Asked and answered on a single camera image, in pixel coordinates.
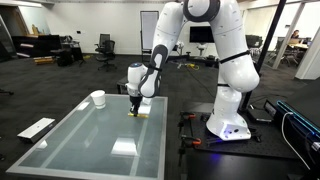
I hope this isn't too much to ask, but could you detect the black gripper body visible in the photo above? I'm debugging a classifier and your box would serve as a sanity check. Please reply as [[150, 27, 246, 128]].
[[128, 94, 144, 108]]

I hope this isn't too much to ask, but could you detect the yellow marker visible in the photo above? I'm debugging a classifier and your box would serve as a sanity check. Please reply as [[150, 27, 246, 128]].
[[127, 112, 150, 119]]

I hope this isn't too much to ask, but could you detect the white paper cup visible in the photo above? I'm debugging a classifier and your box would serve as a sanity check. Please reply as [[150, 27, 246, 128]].
[[90, 89, 107, 110]]

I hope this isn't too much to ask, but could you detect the black low stool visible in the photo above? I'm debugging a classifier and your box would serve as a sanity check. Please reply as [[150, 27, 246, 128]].
[[116, 75, 132, 96]]

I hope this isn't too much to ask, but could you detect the black office chair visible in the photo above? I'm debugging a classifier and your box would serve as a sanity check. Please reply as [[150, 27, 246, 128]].
[[95, 39, 118, 73]]

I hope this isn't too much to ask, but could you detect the grey office chair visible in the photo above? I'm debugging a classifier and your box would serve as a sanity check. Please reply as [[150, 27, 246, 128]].
[[98, 33, 112, 48]]

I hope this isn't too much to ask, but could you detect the white flat box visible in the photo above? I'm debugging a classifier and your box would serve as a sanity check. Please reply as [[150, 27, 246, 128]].
[[17, 117, 57, 144]]

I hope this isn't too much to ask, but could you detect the yellow wooden pallet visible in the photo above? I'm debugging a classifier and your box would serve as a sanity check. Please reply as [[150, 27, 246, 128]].
[[33, 56, 56, 66]]

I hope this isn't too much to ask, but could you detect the black desk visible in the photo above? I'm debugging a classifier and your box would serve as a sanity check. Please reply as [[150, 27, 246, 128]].
[[11, 34, 84, 67]]

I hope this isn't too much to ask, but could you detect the small black box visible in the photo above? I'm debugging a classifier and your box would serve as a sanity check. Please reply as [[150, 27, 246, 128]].
[[246, 108, 275, 125]]

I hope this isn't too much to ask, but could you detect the black computer case blue light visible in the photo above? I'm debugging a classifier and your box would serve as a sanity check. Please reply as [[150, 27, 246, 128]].
[[264, 77, 320, 180]]

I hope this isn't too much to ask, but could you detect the seated person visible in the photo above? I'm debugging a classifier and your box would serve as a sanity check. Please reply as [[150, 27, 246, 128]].
[[290, 29, 301, 40]]

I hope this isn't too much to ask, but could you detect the orange handled black clamp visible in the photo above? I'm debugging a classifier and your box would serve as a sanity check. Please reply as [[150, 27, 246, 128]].
[[178, 134, 203, 168], [178, 111, 197, 135]]

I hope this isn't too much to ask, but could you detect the yellow floor cable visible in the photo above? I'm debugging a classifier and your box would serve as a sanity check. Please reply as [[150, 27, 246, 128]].
[[184, 62, 201, 71]]

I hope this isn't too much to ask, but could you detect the white whiteboard black frame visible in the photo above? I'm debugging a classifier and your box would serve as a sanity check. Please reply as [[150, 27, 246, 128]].
[[139, 10, 160, 55]]

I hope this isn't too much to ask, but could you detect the black wall monitor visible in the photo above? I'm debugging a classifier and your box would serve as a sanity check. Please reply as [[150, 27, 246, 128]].
[[189, 25, 215, 44]]

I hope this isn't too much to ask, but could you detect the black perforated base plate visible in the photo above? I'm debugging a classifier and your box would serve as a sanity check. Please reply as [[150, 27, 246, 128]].
[[185, 111, 301, 160]]

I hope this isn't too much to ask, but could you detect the white cable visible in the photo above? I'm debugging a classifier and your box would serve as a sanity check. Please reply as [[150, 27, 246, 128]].
[[280, 111, 313, 171]]

